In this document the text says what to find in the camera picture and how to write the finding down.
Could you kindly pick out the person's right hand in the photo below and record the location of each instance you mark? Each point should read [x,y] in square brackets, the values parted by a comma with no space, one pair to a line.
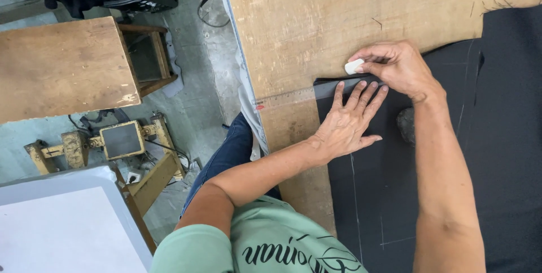
[396,67]

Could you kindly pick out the person's left hand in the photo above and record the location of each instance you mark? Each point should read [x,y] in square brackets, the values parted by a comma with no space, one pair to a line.
[345,127]

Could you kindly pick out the white tailor's chalk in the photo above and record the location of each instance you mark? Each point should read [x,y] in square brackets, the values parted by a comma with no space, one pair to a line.
[354,66]

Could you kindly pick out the clear plastic ruler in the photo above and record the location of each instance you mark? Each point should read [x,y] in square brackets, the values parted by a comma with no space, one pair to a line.
[305,94]

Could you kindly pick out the dark grey stone weight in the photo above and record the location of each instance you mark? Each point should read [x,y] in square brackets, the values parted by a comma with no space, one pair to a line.
[406,124]

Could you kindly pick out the grey cloth strip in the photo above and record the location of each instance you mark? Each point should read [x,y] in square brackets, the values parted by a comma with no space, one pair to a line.
[250,95]

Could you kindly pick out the black fabric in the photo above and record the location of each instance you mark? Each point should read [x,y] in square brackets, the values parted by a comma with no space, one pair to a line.
[487,146]

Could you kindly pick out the blue jeans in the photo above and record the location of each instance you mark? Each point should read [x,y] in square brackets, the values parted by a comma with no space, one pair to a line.
[224,154]

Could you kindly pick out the green printed t-shirt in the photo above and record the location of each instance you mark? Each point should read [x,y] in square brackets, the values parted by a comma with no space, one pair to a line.
[258,243]

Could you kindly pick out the white power socket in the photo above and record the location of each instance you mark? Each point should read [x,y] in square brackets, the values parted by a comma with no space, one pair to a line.
[133,177]

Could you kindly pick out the yellow metal treadle stand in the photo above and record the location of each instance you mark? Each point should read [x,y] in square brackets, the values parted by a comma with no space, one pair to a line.
[122,154]

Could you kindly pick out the wooden stool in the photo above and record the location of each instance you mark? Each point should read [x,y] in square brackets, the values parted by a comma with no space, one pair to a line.
[80,65]

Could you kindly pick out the grey white table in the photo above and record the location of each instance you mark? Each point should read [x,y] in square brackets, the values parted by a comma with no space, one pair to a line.
[63,226]

